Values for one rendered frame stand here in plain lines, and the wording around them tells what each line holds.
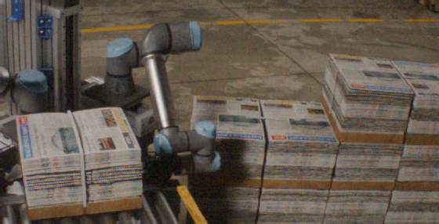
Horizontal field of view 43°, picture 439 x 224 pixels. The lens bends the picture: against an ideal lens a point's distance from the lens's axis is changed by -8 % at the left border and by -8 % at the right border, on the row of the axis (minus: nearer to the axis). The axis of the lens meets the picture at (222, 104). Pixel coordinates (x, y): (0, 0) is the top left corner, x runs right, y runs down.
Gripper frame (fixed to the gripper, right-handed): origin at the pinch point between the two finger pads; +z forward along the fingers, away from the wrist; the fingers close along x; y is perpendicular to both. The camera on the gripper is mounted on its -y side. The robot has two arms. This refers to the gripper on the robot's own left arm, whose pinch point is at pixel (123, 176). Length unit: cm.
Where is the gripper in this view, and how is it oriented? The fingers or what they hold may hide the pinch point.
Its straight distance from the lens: 213.0
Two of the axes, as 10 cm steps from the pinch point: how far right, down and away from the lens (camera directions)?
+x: 3.6, 4.3, -8.3
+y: 0.8, -9.0, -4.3
